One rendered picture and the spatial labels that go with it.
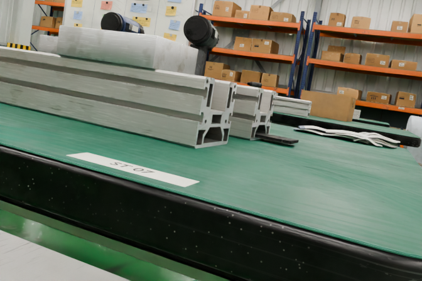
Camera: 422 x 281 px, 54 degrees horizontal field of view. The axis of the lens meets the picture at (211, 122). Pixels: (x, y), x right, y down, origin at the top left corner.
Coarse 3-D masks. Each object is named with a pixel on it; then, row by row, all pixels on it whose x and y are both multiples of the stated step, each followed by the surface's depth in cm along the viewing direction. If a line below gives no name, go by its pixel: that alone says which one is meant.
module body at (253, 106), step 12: (240, 96) 67; (252, 96) 65; (264, 96) 71; (240, 108) 66; (252, 108) 65; (264, 108) 71; (240, 120) 66; (252, 120) 66; (264, 120) 71; (240, 132) 66; (252, 132) 67; (264, 132) 72
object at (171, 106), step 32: (0, 64) 62; (32, 64) 60; (64, 64) 56; (96, 64) 54; (0, 96) 62; (32, 96) 59; (64, 96) 56; (96, 96) 55; (128, 96) 52; (160, 96) 50; (192, 96) 48; (224, 96) 54; (128, 128) 52; (160, 128) 50; (192, 128) 48; (224, 128) 55
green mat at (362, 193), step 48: (48, 144) 37; (96, 144) 41; (144, 144) 45; (240, 144) 58; (288, 144) 69; (336, 144) 83; (192, 192) 28; (240, 192) 31; (288, 192) 33; (336, 192) 36; (384, 192) 40; (384, 240) 24
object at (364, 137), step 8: (296, 128) 104; (304, 128) 101; (312, 128) 101; (320, 128) 102; (344, 136) 97; (352, 136) 96; (360, 136) 97; (368, 136) 97; (376, 136) 96; (376, 144) 93; (384, 144) 95
